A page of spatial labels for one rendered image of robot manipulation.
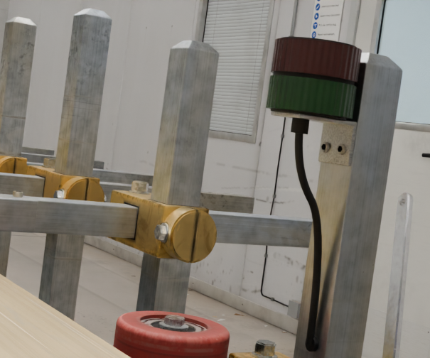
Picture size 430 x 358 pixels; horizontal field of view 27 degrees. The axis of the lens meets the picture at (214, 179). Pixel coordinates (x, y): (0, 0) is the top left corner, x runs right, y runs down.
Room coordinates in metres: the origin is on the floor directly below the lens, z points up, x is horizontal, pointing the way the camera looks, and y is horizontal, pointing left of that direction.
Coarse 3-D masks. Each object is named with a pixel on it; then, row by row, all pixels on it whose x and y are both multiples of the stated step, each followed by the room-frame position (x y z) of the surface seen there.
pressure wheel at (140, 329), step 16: (128, 320) 0.61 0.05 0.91; (144, 320) 0.62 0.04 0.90; (160, 320) 0.63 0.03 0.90; (176, 320) 0.61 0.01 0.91; (192, 320) 0.64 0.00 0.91; (208, 320) 0.64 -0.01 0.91; (128, 336) 0.59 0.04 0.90; (144, 336) 0.58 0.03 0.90; (160, 336) 0.58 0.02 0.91; (176, 336) 0.58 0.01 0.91; (192, 336) 0.59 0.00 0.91; (208, 336) 0.59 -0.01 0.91; (224, 336) 0.60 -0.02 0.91; (128, 352) 0.59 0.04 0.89; (144, 352) 0.58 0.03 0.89; (160, 352) 0.58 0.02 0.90; (176, 352) 0.58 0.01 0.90; (192, 352) 0.58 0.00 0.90; (208, 352) 0.59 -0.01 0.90; (224, 352) 0.60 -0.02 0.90
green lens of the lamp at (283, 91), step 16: (272, 80) 0.61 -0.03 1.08; (288, 80) 0.59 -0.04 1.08; (304, 80) 0.59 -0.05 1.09; (320, 80) 0.59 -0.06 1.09; (272, 96) 0.60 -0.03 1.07; (288, 96) 0.59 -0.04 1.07; (304, 96) 0.59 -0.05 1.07; (320, 96) 0.59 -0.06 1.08; (336, 96) 0.59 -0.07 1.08; (352, 96) 0.60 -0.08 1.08; (320, 112) 0.59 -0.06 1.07; (336, 112) 0.59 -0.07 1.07; (352, 112) 0.61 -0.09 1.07
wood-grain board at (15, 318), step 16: (0, 288) 0.69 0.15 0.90; (16, 288) 0.69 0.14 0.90; (0, 304) 0.63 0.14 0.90; (16, 304) 0.64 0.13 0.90; (32, 304) 0.65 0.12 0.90; (0, 320) 0.58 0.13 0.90; (16, 320) 0.59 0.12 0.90; (32, 320) 0.60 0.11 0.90; (48, 320) 0.60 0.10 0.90; (64, 320) 0.61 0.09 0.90; (0, 336) 0.54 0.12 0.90; (16, 336) 0.55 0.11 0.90; (32, 336) 0.56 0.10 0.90; (48, 336) 0.56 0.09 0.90; (64, 336) 0.57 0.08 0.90; (80, 336) 0.57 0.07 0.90; (96, 336) 0.58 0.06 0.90; (0, 352) 0.51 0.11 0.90; (16, 352) 0.51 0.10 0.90; (32, 352) 0.52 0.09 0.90; (48, 352) 0.52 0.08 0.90; (64, 352) 0.53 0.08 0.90; (80, 352) 0.53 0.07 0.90; (96, 352) 0.54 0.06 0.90; (112, 352) 0.54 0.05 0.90
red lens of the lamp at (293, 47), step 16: (288, 48) 0.60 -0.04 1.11; (304, 48) 0.59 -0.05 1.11; (320, 48) 0.59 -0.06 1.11; (336, 48) 0.59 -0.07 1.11; (352, 48) 0.59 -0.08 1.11; (272, 64) 0.61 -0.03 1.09; (288, 64) 0.59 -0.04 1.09; (304, 64) 0.59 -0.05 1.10; (320, 64) 0.59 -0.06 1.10; (336, 64) 0.59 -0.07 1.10; (352, 64) 0.60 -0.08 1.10; (352, 80) 0.60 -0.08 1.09
